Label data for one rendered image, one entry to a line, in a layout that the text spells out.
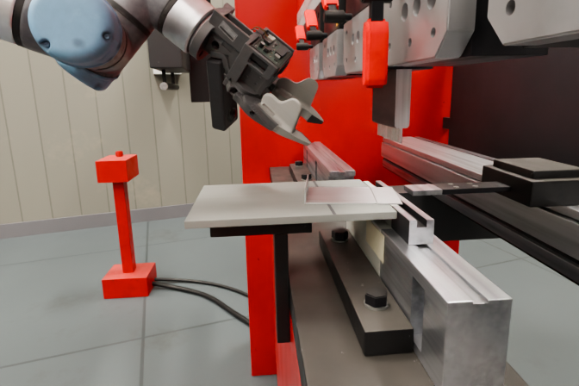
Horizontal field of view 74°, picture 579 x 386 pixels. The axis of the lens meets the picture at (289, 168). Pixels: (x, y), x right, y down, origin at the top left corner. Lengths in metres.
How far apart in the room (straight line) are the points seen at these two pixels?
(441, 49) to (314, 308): 0.35
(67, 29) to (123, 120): 3.20
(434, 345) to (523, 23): 0.29
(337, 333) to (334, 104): 1.04
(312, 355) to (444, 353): 0.14
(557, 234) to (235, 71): 0.51
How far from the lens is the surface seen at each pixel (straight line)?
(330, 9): 0.62
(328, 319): 0.51
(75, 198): 3.78
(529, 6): 0.25
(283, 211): 0.50
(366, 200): 0.54
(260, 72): 0.53
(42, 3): 0.44
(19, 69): 3.74
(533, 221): 0.71
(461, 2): 0.33
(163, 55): 1.55
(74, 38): 0.43
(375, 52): 0.39
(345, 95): 1.43
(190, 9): 0.56
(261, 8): 1.42
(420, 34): 0.37
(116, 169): 2.26
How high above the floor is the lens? 1.15
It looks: 12 degrees down
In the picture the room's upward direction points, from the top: 1 degrees counter-clockwise
